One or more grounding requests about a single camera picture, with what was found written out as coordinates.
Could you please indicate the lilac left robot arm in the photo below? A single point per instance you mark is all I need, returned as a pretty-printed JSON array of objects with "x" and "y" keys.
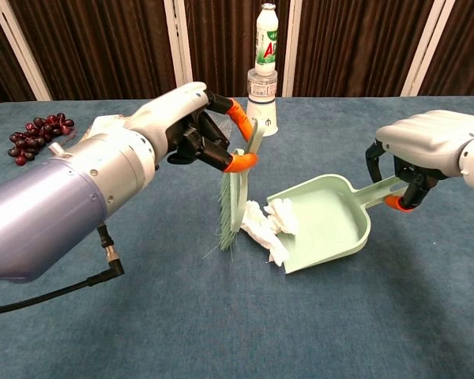
[{"x": 43, "y": 213}]

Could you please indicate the yellow snack bag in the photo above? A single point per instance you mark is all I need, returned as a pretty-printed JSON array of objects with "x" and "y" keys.
[{"x": 102, "y": 123}]

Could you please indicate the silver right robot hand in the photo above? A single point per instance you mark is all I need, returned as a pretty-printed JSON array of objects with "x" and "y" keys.
[{"x": 430, "y": 138}]

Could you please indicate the white paper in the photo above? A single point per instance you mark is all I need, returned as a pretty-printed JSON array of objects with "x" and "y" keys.
[{"x": 260, "y": 229}]

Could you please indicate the mint green hand broom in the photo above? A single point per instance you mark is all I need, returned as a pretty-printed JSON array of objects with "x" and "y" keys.
[{"x": 237, "y": 197}]

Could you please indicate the blue table cloth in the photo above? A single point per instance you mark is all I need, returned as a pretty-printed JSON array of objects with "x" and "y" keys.
[{"x": 237, "y": 316}]

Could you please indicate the mint green dustpan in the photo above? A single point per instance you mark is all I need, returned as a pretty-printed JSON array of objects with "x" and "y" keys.
[{"x": 328, "y": 221}]

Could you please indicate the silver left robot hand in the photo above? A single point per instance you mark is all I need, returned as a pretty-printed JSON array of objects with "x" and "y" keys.
[{"x": 170, "y": 114}]

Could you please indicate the clear plastic water bottle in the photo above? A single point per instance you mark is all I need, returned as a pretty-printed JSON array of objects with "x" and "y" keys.
[{"x": 222, "y": 123}]

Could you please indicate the brown pleated partition screen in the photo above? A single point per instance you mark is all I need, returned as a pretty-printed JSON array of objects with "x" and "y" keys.
[{"x": 102, "y": 47}]

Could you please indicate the white paper cup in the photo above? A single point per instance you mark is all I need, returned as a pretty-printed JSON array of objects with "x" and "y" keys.
[{"x": 266, "y": 118}]

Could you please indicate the white milk drink bottle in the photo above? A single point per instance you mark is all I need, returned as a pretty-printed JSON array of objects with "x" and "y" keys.
[{"x": 267, "y": 47}]

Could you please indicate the dark red grape bunch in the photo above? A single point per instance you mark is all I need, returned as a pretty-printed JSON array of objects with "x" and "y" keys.
[{"x": 31, "y": 140}]

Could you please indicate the small clear plastic jar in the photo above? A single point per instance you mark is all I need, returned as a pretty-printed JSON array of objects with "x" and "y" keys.
[{"x": 262, "y": 87}]

